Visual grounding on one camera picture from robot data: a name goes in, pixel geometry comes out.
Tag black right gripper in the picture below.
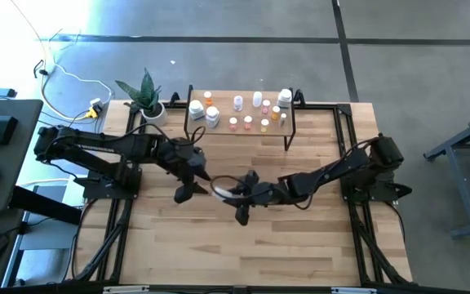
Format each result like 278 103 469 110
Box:
233 169 287 227

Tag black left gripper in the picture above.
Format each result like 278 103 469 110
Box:
157 136 212 205

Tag white Trader Joe's melatonin bottle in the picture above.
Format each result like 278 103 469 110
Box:
205 105 221 129
188 100 206 122

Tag white labelled supplement bottle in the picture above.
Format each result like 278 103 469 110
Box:
276 88 294 109

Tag wooden shelf black metal legs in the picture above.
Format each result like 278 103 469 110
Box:
184 84 297 152

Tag white plant pot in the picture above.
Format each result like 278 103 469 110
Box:
140 101 169 127

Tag green snake plant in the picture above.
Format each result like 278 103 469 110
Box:
115 67 162 115

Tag white label strip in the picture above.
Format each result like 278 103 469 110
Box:
103 285 150 294

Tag black desk crossbar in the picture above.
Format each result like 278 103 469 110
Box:
9 185 83 226

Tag dark gray desk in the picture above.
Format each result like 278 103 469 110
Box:
0 99 44 216

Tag white floor cable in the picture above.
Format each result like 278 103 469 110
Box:
8 0 114 122

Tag blue-gray metal table frame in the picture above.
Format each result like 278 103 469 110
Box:
423 109 470 240

